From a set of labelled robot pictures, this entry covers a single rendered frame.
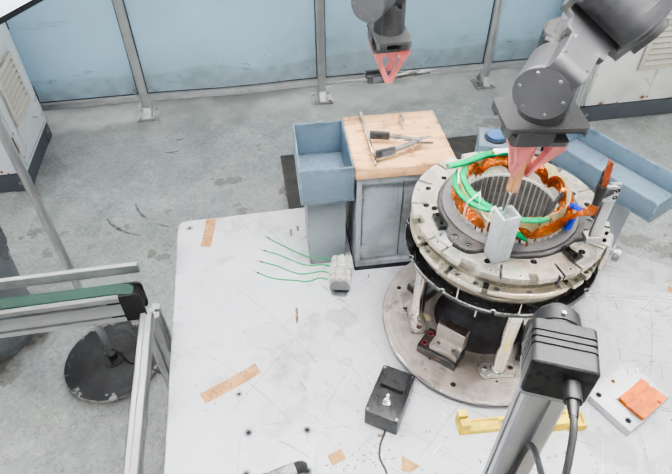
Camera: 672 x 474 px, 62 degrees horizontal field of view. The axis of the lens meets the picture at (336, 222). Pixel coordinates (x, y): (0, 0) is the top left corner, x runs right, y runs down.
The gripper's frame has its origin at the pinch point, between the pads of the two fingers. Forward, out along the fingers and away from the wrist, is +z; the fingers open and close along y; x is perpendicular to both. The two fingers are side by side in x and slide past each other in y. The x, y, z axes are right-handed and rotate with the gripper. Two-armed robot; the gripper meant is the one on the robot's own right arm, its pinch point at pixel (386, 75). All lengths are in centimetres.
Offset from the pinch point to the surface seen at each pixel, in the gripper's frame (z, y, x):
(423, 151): 12.2, 9.3, 6.0
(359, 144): 12.1, 5.0, -6.1
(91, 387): 116, -14, -95
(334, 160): 20.1, -1.0, -10.6
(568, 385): -21, 78, -5
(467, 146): 120, -131, 76
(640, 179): 17, 19, 47
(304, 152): 19.4, -4.0, -16.8
